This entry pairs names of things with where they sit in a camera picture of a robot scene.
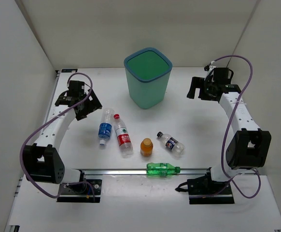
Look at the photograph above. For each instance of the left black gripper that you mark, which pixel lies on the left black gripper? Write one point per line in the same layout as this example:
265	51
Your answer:
93	104

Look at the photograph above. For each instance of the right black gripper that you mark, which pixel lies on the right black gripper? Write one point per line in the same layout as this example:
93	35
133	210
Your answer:
198	82

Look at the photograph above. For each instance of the blue label water bottle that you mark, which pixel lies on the blue label water bottle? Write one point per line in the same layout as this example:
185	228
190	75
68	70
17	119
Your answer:
105	127

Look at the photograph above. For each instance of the red label water bottle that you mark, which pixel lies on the red label water bottle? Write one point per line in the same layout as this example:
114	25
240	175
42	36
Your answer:
122	135

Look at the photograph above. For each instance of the small pepsi bottle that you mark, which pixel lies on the small pepsi bottle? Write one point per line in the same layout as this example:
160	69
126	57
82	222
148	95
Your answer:
171	143

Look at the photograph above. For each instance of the orange juice bottle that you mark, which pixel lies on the orange juice bottle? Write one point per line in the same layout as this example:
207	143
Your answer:
146	147

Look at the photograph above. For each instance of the green sprite bottle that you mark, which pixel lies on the green sprite bottle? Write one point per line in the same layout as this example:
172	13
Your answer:
162	169

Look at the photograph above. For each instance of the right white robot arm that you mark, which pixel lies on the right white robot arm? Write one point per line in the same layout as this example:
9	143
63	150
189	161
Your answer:
249	147

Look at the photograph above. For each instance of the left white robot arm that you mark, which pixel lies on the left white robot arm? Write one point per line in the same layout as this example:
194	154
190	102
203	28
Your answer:
41	159

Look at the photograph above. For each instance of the teal plastic bin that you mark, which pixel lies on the teal plastic bin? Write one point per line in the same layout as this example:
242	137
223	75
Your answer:
147	75

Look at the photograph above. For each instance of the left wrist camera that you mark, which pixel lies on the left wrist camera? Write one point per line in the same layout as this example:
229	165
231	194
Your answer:
75	87

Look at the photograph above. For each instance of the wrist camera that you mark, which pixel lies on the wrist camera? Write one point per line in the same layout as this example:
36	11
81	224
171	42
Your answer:
75	87
217	75

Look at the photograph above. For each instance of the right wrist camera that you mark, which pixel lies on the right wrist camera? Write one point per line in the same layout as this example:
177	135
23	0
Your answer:
217	75

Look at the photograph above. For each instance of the aluminium rail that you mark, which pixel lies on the aluminium rail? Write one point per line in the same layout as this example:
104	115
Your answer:
183	171

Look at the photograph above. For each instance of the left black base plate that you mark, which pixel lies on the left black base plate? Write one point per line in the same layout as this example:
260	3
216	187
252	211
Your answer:
83	193

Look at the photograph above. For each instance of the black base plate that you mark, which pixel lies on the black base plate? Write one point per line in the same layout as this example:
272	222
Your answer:
203	190
83	193

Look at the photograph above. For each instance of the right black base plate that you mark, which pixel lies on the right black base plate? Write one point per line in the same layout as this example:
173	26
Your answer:
203	190

